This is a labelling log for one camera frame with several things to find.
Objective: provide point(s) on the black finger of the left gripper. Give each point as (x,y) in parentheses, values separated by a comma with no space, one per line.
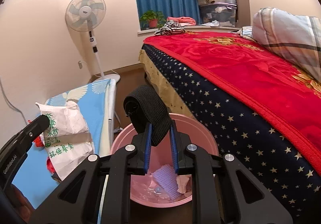
(14,152)

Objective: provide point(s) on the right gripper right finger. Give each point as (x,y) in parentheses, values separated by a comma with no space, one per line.
(182,164)

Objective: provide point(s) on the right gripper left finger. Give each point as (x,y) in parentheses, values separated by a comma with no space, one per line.
(141,161)

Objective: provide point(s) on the black elastic band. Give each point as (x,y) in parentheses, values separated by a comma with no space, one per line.
(143,106)

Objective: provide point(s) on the white paper takeout bag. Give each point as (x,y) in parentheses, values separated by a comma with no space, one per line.
(67,140)

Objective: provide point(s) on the purple foam trash piece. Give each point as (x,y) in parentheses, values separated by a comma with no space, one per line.
(166,178)

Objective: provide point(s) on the pink plastic trash bin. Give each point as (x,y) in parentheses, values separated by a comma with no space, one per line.
(142,187)

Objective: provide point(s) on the white crumpled paper in bin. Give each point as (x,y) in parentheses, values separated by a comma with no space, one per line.
(182,183)

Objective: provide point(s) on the red floral blanket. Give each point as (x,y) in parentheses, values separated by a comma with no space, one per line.
(285,96)

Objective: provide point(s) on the striped cloth on sill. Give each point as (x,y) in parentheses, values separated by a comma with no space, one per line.
(170,28)

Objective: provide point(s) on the navy star bed sheet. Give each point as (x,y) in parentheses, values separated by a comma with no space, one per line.
(237,129)

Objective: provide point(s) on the pink folded clothes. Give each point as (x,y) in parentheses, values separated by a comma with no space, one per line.
(183,21)

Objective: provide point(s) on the potted green plant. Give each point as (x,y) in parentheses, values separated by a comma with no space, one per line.
(153,19)

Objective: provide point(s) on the clear plastic storage box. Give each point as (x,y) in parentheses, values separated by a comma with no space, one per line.
(224,13)

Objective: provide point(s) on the plaid pillow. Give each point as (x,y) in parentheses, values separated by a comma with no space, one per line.
(295,38)

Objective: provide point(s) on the white standing fan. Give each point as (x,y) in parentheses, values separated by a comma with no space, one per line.
(85,16)

